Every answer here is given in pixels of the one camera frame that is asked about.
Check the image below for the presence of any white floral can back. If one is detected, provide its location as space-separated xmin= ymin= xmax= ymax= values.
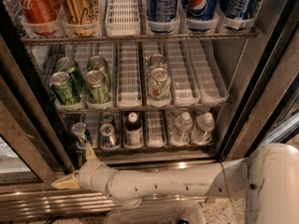
xmin=148 ymin=53 xmax=167 ymax=72

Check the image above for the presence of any white floral can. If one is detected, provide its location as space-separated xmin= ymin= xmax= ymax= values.
xmin=148 ymin=68 xmax=170 ymax=101
xmin=148 ymin=53 xmax=167 ymax=72

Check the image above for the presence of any dark juice bottle white cap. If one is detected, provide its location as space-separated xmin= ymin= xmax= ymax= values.
xmin=125 ymin=112 xmax=143 ymax=148

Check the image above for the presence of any green can back left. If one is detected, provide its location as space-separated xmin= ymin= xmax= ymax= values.
xmin=56 ymin=57 xmax=83 ymax=93

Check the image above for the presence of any clear water bottle right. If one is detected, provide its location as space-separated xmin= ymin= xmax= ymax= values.
xmin=191 ymin=112 xmax=215 ymax=145

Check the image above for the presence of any empty white tray bottom shelf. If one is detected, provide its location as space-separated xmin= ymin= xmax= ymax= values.
xmin=146 ymin=111 xmax=166 ymax=147

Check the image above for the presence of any gold la croix can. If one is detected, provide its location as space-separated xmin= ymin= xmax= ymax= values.
xmin=62 ymin=0 xmax=99 ymax=36

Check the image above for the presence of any fridge door right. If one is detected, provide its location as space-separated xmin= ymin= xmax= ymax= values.
xmin=214 ymin=0 xmax=299 ymax=161

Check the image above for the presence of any blue pepsi can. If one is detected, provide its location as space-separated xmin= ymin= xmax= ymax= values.
xmin=187 ymin=0 xmax=218 ymax=32
xmin=146 ymin=0 xmax=178 ymax=34
xmin=223 ymin=0 xmax=260 ymax=31

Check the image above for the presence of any clear water bottle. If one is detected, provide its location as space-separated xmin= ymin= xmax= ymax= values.
xmin=191 ymin=112 xmax=215 ymax=145
xmin=171 ymin=112 xmax=192 ymax=147

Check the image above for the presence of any silver redbull can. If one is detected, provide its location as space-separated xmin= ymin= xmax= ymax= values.
xmin=71 ymin=122 xmax=93 ymax=148
xmin=100 ymin=123 xmax=119 ymax=149
xmin=99 ymin=112 xmax=115 ymax=125

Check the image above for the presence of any green can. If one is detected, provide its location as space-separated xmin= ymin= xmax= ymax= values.
xmin=56 ymin=57 xmax=83 ymax=93
xmin=84 ymin=70 xmax=111 ymax=105
xmin=50 ymin=72 xmax=80 ymax=105
xmin=87 ymin=56 xmax=111 ymax=82

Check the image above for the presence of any empty white tray far right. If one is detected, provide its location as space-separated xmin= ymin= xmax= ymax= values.
xmin=188 ymin=40 xmax=229 ymax=105

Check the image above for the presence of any blue pepsi can left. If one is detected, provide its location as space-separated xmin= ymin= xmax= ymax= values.
xmin=146 ymin=0 xmax=178 ymax=34

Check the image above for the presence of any silver redbull can front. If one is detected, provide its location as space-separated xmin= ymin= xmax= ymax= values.
xmin=100 ymin=123 xmax=119 ymax=149

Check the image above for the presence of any clear water bottle left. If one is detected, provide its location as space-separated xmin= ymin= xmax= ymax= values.
xmin=171 ymin=112 xmax=192 ymax=147

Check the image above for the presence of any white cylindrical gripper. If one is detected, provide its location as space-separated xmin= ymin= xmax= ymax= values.
xmin=51 ymin=143 xmax=117 ymax=194

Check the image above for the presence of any empty white tray middle right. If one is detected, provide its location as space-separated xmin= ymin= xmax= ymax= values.
xmin=164 ymin=41 xmax=200 ymax=105

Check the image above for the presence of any fridge door left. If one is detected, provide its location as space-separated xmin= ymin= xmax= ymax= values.
xmin=0 ymin=0 xmax=78 ymax=193

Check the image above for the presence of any fridge door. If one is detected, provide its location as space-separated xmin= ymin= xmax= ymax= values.
xmin=0 ymin=0 xmax=78 ymax=193
xmin=214 ymin=0 xmax=299 ymax=161

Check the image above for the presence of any empty white tray top shelf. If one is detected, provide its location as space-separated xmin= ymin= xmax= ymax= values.
xmin=105 ymin=0 xmax=140 ymax=36

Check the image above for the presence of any white floral can front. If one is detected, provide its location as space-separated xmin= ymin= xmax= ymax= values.
xmin=148 ymin=68 xmax=170 ymax=101

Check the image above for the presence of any silver redbull can back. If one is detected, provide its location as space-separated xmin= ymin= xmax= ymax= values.
xmin=99 ymin=112 xmax=115 ymax=125

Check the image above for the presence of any clear plastic bin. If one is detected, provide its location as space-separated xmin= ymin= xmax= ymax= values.
xmin=104 ymin=201 xmax=206 ymax=224

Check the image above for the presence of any empty white tray shelf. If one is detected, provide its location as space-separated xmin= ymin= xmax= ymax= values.
xmin=117 ymin=42 xmax=142 ymax=108
xmin=146 ymin=111 xmax=166 ymax=147
xmin=105 ymin=0 xmax=140 ymax=36

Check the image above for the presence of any blue pepsi can right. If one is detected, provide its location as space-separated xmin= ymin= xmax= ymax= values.
xmin=223 ymin=0 xmax=260 ymax=31

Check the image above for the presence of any blue pepsi can middle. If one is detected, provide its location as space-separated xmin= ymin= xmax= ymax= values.
xmin=187 ymin=0 xmax=218 ymax=32

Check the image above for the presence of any green can front left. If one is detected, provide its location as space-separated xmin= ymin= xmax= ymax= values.
xmin=50 ymin=72 xmax=80 ymax=105

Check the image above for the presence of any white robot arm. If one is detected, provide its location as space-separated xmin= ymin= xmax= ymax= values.
xmin=52 ymin=143 xmax=299 ymax=224

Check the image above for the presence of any red coca-cola can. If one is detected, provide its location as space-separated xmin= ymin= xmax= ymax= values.
xmin=18 ymin=0 xmax=57 ymax=35

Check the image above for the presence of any empty white tray middle shelf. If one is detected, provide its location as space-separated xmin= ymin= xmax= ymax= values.
xmin=117 ymin=42 xmax=142 ymax=108

